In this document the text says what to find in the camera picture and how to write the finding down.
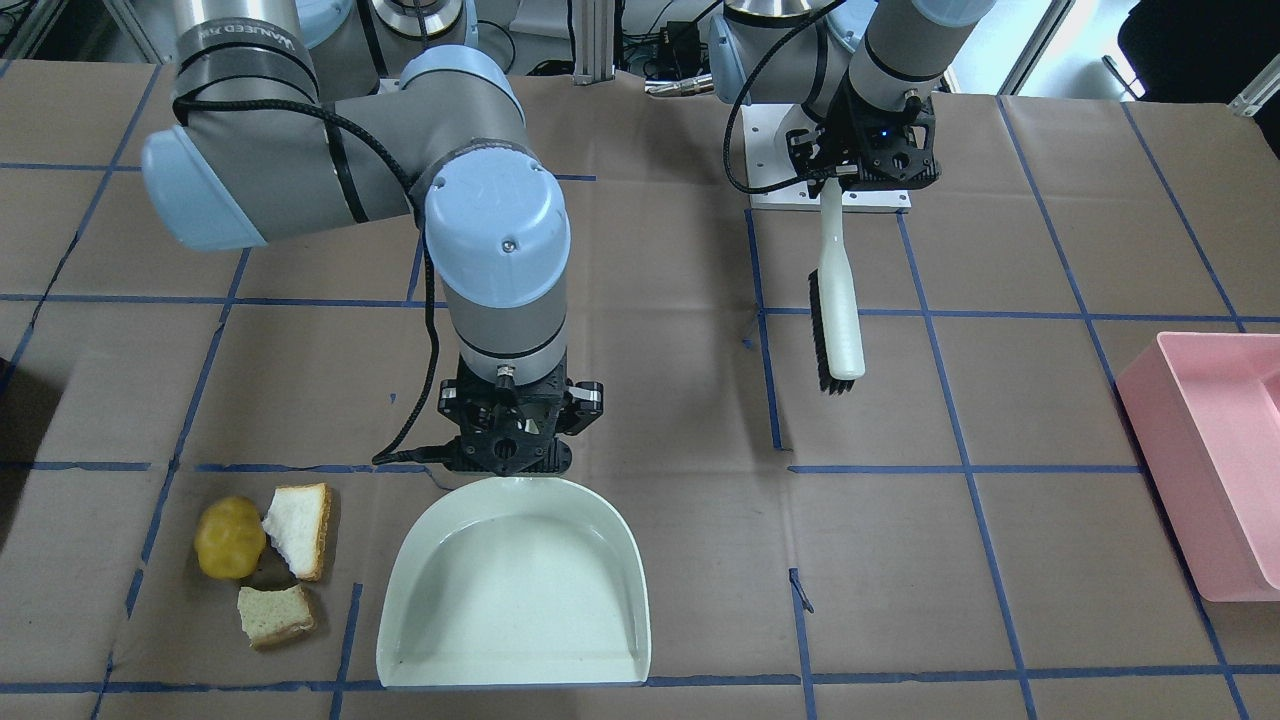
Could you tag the white bread slice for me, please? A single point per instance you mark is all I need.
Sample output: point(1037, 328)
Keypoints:
point(297, 523)

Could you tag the brown bread slice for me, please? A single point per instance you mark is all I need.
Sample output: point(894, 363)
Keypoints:
point(274, 617)

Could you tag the pink plastic bin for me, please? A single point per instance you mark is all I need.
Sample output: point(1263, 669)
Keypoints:
point(1205, 410)

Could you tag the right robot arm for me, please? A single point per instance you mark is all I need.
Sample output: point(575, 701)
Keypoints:
point(264, 149)

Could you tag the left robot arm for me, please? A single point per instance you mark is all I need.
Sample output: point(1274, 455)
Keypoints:
point(863, 72)

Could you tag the yellow potato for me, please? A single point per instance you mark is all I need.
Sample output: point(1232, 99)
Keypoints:
point(229, 539)

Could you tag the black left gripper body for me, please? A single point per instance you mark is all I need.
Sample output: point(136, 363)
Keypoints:
point(838, 128)

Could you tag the pale green dustpan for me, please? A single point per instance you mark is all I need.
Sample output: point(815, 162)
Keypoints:
point(516, 581)

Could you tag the white hand brush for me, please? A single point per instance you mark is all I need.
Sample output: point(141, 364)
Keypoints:
point(839, 351)

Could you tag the aluminium frame post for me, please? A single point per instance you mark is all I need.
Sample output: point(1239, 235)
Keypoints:
point(593, 36)

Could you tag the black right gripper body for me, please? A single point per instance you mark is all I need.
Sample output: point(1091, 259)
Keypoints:
point(586, 403)

